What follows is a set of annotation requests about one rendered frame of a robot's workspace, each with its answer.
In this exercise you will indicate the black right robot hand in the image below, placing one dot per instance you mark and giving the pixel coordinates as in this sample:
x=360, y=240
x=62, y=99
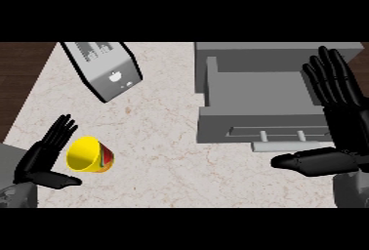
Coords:
x=341, y=130

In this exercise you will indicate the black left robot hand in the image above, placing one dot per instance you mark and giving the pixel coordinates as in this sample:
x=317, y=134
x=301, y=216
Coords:
x=40, y=155

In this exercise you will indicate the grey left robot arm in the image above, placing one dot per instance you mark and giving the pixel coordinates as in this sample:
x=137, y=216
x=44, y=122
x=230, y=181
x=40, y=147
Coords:
x=18, y=194

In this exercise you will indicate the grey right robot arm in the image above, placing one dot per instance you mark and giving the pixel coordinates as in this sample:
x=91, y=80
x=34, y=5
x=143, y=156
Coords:
x=351, y=190

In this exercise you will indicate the yellow cup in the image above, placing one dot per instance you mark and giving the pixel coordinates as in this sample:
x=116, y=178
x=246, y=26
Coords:
x=88, y=154

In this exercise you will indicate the grey open drawer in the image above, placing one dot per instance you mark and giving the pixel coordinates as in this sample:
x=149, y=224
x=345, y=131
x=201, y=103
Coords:
x=261, y=107

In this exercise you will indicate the grey cabinet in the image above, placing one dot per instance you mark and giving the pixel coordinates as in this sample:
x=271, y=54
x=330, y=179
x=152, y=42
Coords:
x=268, y=55

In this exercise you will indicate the silver toaster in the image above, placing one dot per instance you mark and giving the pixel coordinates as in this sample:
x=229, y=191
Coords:
x=102, y=69

